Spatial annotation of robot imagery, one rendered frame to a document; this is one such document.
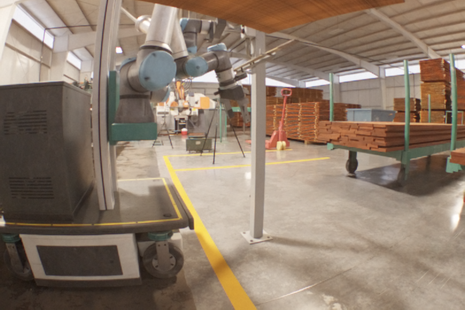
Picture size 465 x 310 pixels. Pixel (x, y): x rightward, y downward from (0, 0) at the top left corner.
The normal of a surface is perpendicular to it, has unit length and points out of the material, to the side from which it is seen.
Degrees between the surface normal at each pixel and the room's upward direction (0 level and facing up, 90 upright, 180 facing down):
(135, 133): 90
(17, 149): 90
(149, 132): 90
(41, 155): 90
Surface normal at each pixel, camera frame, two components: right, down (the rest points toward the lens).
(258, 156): 0.34, 0.07
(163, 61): 0.69, 0.18
